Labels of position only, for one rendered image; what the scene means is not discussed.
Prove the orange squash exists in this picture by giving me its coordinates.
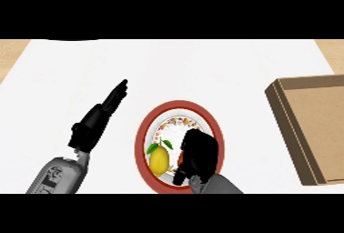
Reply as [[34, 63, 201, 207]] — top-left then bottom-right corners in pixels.
[[176, 150, 186, 167]]

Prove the yellow lemon with green leaves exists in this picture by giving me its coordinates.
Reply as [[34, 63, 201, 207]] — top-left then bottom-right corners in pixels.
[[145, 137, 174, 178]]

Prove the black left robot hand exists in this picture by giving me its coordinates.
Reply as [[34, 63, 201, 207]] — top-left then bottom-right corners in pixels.
[[68, 78, 129, 154]]

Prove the brown cardboard box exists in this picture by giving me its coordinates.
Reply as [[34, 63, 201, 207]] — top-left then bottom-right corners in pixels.
[[263, 74, 344, 187]]

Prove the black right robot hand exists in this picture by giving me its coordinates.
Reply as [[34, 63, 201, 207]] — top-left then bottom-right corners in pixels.
[[171, 127, 220, 187]]

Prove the red rimmed patterned plate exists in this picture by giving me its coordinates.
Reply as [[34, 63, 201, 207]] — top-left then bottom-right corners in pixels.
[[133, 99, 226, 195]]

